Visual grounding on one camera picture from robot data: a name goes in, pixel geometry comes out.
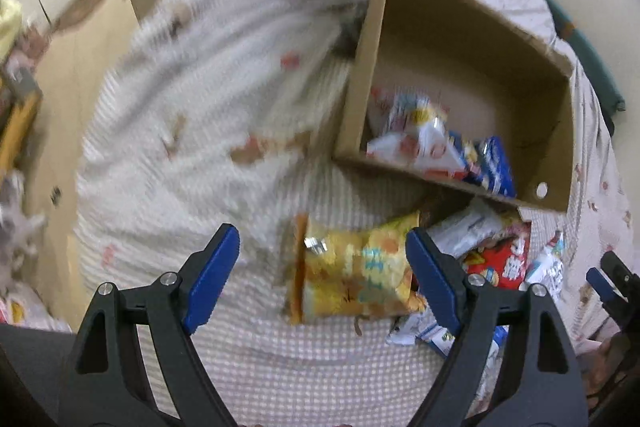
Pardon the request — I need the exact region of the white blue snack packet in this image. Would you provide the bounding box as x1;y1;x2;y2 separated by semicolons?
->
525;232;566;293
387;309;506;408

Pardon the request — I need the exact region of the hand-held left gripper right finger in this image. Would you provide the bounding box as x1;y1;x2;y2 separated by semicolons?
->
406;227;590;427

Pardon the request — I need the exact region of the printed checkered blanket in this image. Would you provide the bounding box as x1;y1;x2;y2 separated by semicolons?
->
75;0;636;427

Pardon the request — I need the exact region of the silver white snack packet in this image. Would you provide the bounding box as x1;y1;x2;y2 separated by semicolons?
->
430;199;521;258

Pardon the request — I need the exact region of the brown cardboard box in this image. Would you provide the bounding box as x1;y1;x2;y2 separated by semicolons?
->
332;0;576;214

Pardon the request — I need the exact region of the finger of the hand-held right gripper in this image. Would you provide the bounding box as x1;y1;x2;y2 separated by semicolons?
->
586;267;626;314
600;251;640;294

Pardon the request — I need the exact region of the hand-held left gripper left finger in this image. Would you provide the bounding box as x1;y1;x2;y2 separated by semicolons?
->
57;223;241;427

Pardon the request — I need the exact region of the white red snack packet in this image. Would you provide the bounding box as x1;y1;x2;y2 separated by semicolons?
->
366;127;468;182

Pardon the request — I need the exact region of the yellow orange snack packet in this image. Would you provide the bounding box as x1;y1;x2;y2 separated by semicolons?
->
287;211;428;325

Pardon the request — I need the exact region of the dark blue snack packet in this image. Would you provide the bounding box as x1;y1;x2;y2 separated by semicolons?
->
447;132;517;198

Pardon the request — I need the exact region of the light blue small snack packet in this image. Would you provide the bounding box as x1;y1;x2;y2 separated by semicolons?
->
372;88;448;142

